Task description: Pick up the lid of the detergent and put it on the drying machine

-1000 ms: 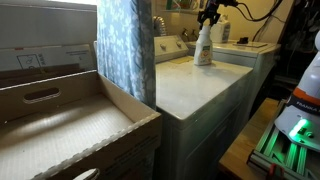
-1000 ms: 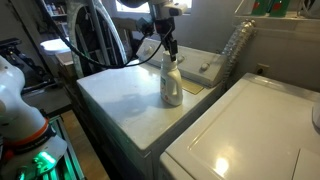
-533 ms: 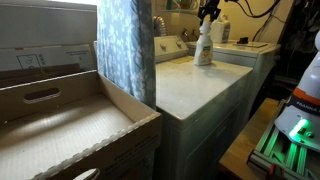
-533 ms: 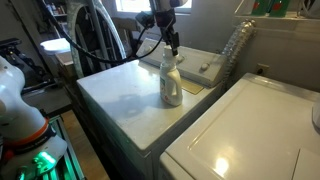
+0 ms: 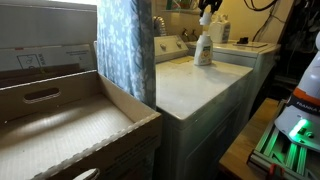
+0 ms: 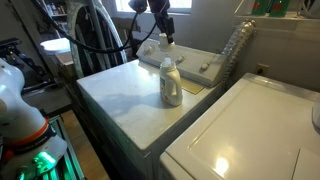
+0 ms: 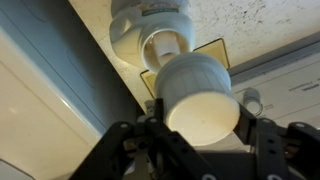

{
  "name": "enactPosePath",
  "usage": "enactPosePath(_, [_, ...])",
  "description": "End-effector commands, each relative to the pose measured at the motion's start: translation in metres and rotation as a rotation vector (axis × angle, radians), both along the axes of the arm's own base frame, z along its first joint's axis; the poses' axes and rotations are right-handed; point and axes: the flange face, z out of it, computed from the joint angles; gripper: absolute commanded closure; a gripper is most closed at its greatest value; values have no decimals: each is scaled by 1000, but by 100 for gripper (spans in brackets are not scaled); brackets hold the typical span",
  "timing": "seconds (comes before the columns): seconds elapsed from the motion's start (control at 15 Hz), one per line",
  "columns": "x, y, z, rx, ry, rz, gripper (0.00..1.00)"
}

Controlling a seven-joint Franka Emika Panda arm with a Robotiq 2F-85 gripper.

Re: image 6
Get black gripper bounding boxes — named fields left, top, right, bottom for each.
left=147, top=0, right=176, bottom=45

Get white detergent lid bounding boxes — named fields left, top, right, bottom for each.
left=158, top=32, right=175, bottom=52

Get white detergent bottle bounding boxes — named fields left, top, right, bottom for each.
left=159, top=56, right=184, bottom=107

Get white drying machine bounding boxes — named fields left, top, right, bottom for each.
left=75, top=37, right=228, bottom=180

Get green detergent box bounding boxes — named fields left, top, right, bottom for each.
left=268, top=0, right=292, bottom=19

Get white washing machine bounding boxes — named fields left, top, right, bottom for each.
left=159, top=72, right=320, bottom=180

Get large white dryer knob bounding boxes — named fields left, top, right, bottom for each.
left=143, top=44, right=156, bottom=57

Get dark wooden furniture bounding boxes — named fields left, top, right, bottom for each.
left=111, top=17, right=142, bottom=59

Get round beige dryer knob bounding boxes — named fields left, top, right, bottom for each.
left=199, top=62, right=211, bottom=73

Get yellow lint trap panel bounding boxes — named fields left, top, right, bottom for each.
left=181, top=79, right=205, bottom=96

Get narrow green bottle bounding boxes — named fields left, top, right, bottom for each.
left=251, top=0, right=270, bottom=16

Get white round basin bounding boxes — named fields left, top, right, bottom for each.
left=39, top=37, right=73, bottom=56

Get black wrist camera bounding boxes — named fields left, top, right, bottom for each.
left=127, top=0, right=149, bottom=15

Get white curved hose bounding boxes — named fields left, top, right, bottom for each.
left=65, top=0, right=129, bottom=80

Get silver foil vent hose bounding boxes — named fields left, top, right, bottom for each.
left=221, top=19, right=258, bottom=88

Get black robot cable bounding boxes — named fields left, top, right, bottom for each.
left=30, top=0, right=159, bottom=55

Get beige wall outlet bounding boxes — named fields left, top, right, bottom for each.
left=255, top=63, right=271, bottom=77

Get black camera stand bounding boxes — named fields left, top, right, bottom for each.
left=0, top=37, right=57, bottom=92

